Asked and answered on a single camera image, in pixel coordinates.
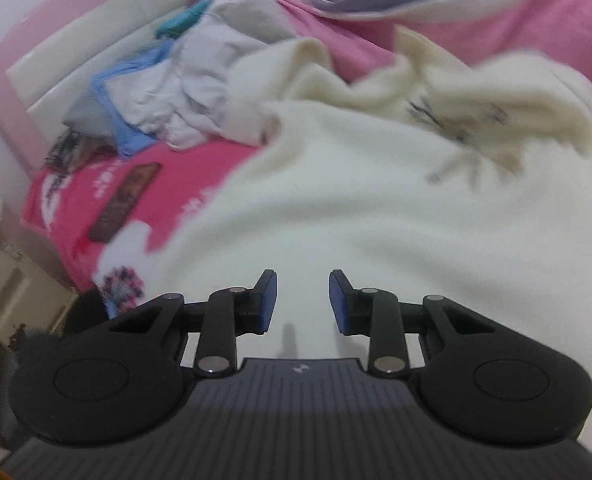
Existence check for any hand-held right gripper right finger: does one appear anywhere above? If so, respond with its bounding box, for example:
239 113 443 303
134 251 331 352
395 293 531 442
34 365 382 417
329 269 499 378

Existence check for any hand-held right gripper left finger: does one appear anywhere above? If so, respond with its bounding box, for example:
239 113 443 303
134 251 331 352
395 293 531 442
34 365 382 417
108 269 279 377

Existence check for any cream fleece deer sweater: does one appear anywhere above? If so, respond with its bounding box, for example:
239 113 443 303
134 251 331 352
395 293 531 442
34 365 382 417
146 27 592 361

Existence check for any white shirt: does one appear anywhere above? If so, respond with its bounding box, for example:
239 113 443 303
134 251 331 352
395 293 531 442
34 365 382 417
121 0 297 151

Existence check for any pink floral fleece blanket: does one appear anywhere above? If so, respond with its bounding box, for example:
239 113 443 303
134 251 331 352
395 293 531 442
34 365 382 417
21 137 277 313

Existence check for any blue cloth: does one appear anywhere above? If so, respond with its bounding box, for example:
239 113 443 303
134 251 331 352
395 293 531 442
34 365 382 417
90 42 177 159

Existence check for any dark patterned cloth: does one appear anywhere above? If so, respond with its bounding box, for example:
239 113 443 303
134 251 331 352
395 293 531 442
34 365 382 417
45 129 118 172

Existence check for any cream bedside cabinet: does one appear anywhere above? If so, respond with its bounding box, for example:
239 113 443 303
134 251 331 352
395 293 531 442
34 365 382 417
0 240 79 347

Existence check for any pink and cream headboard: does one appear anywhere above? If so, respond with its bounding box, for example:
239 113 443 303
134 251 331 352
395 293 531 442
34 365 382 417
0 0 217 177

